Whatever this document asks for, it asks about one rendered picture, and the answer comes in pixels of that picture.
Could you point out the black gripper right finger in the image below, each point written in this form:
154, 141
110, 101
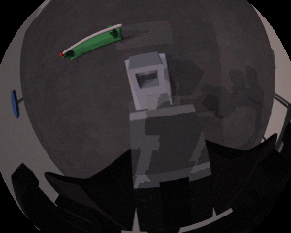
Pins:
231, 170

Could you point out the grey pin with red cap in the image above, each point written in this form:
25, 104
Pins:
90, 37

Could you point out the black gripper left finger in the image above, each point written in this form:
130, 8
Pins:
110, 191

